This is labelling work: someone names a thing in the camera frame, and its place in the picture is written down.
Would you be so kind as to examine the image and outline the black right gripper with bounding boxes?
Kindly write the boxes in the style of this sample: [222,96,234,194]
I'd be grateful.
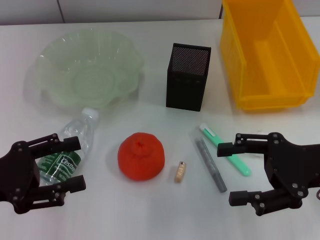
[216,132,320,217]

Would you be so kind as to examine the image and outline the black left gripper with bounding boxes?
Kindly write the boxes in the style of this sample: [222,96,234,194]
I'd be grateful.
[0,133,87,215]

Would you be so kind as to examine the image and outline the mint green pen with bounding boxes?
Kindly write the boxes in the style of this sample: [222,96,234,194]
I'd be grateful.
[199,122,252,178]

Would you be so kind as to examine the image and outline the grey marker pen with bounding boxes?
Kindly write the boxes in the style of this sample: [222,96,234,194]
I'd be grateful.
[189,131,228,194]

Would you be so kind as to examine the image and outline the clear water bottle green label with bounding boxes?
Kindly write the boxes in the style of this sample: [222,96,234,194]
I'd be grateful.
[37,107,100,187]

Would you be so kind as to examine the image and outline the small beige eraser stick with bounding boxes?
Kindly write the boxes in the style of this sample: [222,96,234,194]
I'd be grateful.
[174,161,187,185]

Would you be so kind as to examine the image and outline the orange fruit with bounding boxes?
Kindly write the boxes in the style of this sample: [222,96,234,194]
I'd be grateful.
[117,132,166,181]

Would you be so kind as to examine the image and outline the black mesh pen holder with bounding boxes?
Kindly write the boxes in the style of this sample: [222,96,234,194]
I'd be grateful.
[165,42,212,112]

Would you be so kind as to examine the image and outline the pale green glass fruit plate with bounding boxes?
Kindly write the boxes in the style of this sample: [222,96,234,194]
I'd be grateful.
[34,28,146,111]

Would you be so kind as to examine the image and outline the yellow plastic bin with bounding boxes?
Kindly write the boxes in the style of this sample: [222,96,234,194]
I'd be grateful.
[219,0,320,112]

